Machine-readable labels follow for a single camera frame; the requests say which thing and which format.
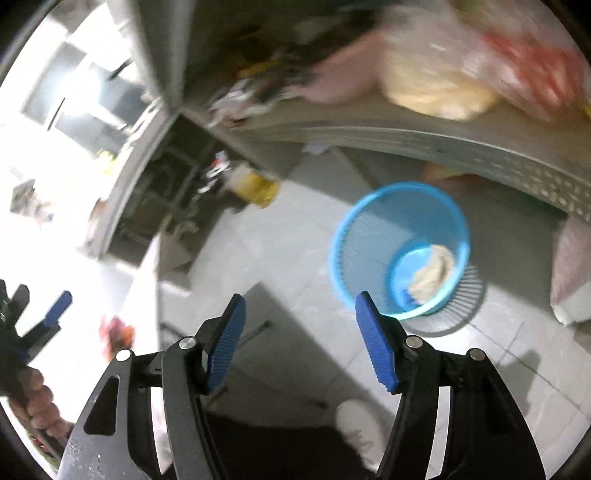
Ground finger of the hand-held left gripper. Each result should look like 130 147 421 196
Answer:
18 290 73 354
7 284 31 326

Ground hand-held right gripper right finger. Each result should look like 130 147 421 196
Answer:
355 291 550 480

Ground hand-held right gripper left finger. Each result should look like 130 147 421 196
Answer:
58 293 247 480

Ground blue plastic mesh basket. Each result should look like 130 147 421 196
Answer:
329 181 485 334

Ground person's left hand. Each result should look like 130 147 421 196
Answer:
9 369 74 441

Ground person's white shoe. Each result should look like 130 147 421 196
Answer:
335 399 386 472

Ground beige crumpled cloth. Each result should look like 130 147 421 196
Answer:
409 244 455 305

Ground grey kitchen counter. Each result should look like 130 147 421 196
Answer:
0 14 178 259

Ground yellow oil bottle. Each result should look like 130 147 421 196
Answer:
228 164 281 208

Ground under-counter pipes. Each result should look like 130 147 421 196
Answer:
124 115 222 259

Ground red capped bottle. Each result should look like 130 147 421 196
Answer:
203 150 230 185

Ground pink sack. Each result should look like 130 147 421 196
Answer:
549 215 591 326

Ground grey perforated metal shelf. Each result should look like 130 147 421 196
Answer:
180 88 591 227

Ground pile of kitchen utensils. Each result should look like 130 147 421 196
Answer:
208 60 319 125

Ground yellow filled plastic bag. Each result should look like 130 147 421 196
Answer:
383 9 502 121

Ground pink bag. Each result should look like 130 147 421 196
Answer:
305 32 393 104

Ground red printed plastic bag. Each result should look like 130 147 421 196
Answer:
462 0 587 123

